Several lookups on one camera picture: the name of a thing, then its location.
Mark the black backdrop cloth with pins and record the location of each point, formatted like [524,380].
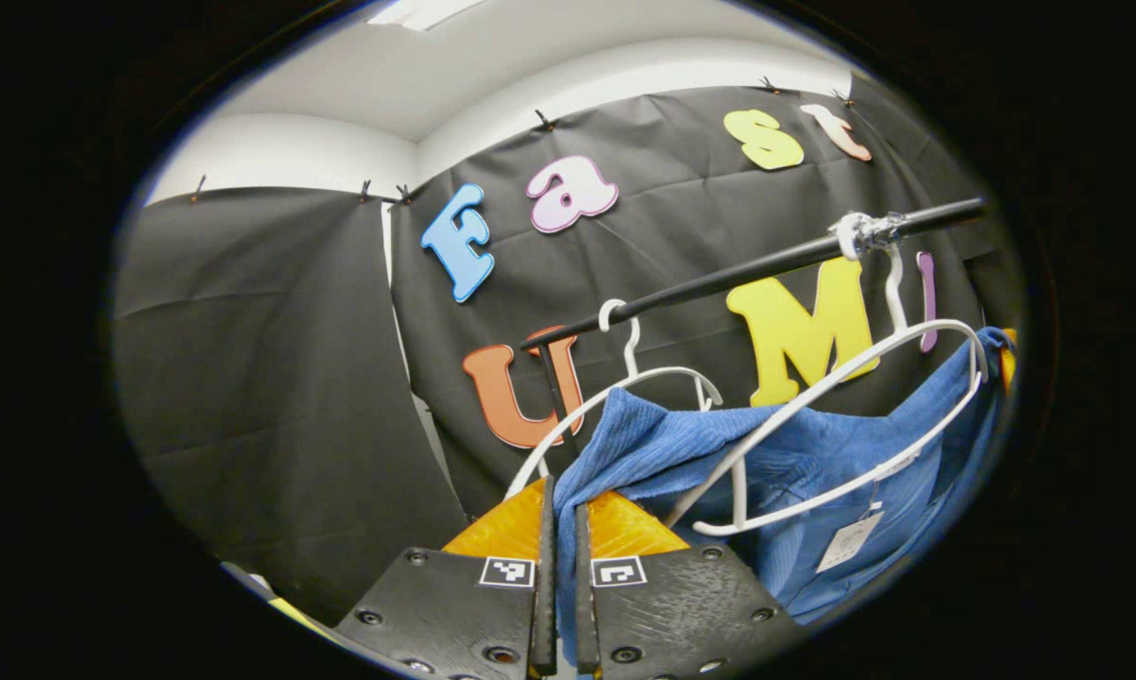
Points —
[275,378]

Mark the black clothes rail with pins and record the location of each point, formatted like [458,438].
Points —
[719,281]

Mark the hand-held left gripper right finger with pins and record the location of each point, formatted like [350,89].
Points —
[584,604]

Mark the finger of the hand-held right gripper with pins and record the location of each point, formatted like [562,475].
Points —
[1008,364]

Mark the ceiling light panel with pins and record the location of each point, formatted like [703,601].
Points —
[421,11]

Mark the white plastic hanger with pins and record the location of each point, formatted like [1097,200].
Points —
[631,354]

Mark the blue ribbed garment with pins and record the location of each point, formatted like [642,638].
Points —
[643,444]

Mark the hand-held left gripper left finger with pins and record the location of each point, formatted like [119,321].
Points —
[547,604]

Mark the white hanger with taped hook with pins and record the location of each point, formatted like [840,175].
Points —
[897,293]

